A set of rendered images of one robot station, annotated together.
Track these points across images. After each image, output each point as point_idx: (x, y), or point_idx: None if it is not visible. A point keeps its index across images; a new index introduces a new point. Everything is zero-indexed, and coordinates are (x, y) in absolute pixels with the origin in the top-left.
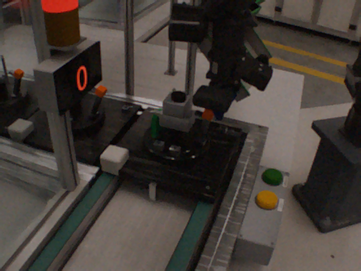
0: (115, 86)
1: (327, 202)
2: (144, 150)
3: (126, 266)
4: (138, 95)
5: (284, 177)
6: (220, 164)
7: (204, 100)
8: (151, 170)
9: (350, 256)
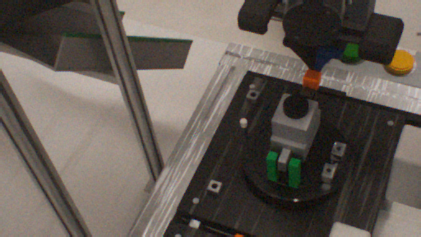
0: None
1: (368, 9)
2: (315, 204)
3: None
4: None
5: None
6: (338, 106)
7: (396, 45)
8: (362, 193)
9: (416, 17)
